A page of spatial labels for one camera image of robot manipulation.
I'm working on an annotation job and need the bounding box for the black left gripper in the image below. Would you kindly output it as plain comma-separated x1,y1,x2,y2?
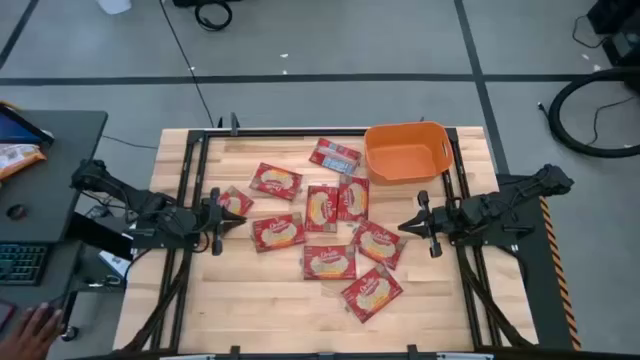
198,186,247,257

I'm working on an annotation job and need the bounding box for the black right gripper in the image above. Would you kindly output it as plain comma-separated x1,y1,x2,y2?
397,189,466,259

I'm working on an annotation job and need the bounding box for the red popcorn bag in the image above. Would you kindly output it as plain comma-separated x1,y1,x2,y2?
339,264,404,324
304,184,340,234
251,212,307,254
302,244,358,281
349,218,408,271
218,185,255,217
248,162,305,202
336,174,371,223
308,137,363,176

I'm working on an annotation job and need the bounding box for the orange plastic basket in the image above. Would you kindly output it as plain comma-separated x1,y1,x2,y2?
363,121,455,186

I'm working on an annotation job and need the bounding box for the large black hoop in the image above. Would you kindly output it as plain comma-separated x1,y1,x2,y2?
547,66,640,159

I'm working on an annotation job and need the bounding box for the black desk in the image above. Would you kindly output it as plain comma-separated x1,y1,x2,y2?
0,109,109,244

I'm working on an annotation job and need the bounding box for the black backlit keyboard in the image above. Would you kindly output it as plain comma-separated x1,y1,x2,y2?
0,243,50,287

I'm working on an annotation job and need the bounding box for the orange snack bag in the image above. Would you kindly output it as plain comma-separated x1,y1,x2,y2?
0,143,48,181

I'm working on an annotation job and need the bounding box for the tablet with blue screen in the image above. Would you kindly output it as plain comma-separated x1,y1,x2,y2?
0,102,55,147

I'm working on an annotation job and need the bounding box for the person's hand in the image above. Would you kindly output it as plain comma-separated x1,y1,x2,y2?
0,302,65,360

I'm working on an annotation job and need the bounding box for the white object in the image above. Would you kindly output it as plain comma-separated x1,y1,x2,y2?
96,0,133,15

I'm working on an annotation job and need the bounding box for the black equipment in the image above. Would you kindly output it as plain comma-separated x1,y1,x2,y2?
587,0,640,69

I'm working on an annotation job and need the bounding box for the black base plate hazard stripe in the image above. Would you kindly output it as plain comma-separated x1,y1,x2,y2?
494,172,584,351

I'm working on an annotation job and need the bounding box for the long black floor cable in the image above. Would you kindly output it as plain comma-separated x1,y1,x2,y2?
158,0,216,129

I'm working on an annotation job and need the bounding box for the thin black cable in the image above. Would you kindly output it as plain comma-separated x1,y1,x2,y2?
537,95,639,147

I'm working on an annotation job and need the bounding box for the coiled black cable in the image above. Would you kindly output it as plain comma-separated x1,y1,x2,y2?
193,0,234,32

